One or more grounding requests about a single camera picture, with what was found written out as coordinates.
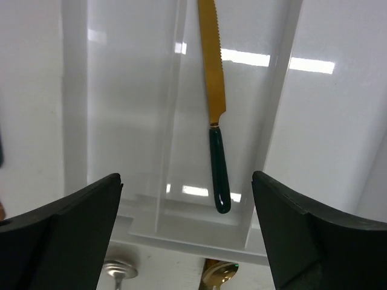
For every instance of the white three-compartment cutlery tray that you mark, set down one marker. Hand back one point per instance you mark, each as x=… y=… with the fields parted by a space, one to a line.
x=306 y=104

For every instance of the silver slotted spoon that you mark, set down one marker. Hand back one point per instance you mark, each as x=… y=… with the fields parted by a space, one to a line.
x=119 y=271

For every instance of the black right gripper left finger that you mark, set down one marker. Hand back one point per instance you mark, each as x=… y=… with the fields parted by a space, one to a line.
x=61 y=245

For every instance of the gold spoon green handle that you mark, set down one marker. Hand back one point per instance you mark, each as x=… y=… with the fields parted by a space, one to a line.
x=217 y=272

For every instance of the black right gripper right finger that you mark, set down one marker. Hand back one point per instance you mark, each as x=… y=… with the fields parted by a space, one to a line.
x=311 y=245

